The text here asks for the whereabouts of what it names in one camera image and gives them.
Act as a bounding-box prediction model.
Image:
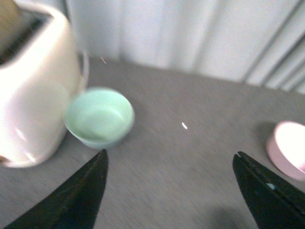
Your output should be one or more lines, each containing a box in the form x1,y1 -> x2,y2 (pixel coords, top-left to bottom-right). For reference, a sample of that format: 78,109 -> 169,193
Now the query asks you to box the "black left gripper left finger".
6,149 -> 108,229

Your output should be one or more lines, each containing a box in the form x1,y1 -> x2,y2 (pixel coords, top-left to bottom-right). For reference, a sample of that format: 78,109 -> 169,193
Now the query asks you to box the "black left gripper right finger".
232,151 -> 305,229

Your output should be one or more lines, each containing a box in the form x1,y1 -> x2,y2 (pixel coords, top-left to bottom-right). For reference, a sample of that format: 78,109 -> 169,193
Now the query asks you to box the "pink bowl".
266,121 -> 305,181

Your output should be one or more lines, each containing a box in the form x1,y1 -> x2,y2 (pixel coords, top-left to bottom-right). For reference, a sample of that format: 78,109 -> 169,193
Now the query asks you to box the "mint green bowl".
64,87 -> 135,150

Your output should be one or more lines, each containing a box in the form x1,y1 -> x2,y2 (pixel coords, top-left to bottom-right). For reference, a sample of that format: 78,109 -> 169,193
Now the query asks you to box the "white two-slot toaster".
0,0 -> 86,167

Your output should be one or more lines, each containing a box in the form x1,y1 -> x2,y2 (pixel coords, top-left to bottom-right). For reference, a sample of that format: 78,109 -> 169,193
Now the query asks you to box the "toasted bread slice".
0,0 -> 23,38

